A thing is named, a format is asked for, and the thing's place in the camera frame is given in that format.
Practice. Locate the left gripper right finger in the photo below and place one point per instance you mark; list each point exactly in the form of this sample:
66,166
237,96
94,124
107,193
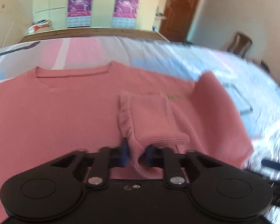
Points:
166,159

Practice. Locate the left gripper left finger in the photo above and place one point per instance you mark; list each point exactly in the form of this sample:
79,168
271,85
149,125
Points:
106,159

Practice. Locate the pink knit sweater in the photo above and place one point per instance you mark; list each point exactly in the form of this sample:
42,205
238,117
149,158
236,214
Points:
45,114

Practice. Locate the patterned bed sheet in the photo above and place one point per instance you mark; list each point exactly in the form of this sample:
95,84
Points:
254,93

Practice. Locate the wooden bed footboard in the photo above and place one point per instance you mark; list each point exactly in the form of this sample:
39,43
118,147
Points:
85,32

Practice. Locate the dark wooden chair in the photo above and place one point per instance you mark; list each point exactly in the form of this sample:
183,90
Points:
239,44

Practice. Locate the brown wooden door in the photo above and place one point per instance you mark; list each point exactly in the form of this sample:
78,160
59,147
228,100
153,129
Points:
179,17

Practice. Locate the lower left pink poster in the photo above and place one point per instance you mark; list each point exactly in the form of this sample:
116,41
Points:
79,13

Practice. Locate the pink poster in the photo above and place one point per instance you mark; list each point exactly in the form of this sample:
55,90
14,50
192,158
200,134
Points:
79,13
125,13

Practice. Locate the lower right pink poster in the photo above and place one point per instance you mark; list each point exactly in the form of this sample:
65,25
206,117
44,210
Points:
125,13

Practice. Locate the cream round headboard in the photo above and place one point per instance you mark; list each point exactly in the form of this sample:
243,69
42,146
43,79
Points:
14,22

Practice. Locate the cream wardrobe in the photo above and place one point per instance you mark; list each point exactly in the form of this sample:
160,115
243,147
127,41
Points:
101,13

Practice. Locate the corner wall shelves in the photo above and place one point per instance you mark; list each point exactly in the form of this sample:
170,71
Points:
159,15

